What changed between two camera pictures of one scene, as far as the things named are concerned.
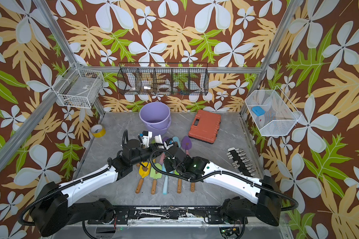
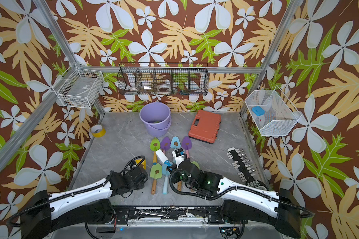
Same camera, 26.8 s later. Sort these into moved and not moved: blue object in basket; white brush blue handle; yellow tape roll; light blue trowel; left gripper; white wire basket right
Moved: left gripper; white brush blue handle
Not moved: light blue trowel; white wire basket right; blue object in basket; yellow tape roll
